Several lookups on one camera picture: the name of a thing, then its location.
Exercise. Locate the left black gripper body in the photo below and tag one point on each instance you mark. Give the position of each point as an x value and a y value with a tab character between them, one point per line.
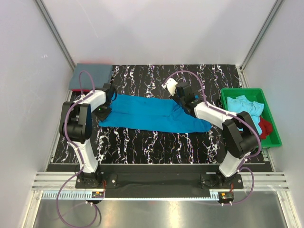
103	111

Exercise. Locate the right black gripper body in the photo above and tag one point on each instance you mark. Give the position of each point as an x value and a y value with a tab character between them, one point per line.
179	100

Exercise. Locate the bright blue t shirt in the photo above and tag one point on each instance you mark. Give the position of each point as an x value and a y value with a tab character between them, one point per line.
152	114

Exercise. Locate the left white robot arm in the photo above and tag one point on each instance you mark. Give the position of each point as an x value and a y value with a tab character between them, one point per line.
76	125

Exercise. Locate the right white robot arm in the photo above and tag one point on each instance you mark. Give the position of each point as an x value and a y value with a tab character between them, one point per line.
239	132

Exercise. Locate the folded grey t shirt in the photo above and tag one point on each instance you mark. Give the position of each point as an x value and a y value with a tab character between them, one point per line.
91	77

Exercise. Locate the light cyan t shirt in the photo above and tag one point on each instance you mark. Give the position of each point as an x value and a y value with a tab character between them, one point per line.
241	103

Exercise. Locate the green plastic bin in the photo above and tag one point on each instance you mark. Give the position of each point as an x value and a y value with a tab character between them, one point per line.
255	94

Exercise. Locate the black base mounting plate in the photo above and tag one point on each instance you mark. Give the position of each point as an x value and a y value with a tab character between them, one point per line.
166	179

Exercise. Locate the dark red t shirt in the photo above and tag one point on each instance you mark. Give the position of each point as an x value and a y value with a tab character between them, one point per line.
266	128

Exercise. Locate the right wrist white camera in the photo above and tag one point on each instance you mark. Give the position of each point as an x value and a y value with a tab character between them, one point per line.
170	86

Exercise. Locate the slotted grey cable duct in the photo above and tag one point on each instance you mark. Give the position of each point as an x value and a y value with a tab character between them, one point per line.
94	195

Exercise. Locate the left aluminium frame post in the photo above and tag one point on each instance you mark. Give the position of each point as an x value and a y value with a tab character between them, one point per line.
55	33

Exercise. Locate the aluminium frame post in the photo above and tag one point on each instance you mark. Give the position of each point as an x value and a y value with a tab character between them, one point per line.
262	32
55	33

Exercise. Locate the right aluminium frame post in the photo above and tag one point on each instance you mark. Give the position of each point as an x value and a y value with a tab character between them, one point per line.
262	32

